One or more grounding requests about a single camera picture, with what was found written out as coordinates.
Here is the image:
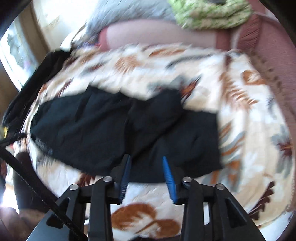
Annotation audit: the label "black garment at bed edge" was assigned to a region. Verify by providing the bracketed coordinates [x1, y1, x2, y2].
[2, 50, 71, 136]

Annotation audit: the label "leaf pattern fleece blanket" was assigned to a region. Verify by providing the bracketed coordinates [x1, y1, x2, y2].
[15, 44, 295, 240]

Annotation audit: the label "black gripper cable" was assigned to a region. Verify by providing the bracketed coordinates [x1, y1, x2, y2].
[0, 133, 88, 241]

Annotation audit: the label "black pants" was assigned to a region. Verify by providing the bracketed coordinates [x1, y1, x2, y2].
[30, 86, 222, 183]

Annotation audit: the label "grey quilted blanket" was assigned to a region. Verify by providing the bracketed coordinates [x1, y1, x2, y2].
[85, 0, 175, 37]

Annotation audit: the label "green patterned folded quilt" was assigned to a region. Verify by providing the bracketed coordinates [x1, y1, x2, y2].
[168, 1, 253, 30]

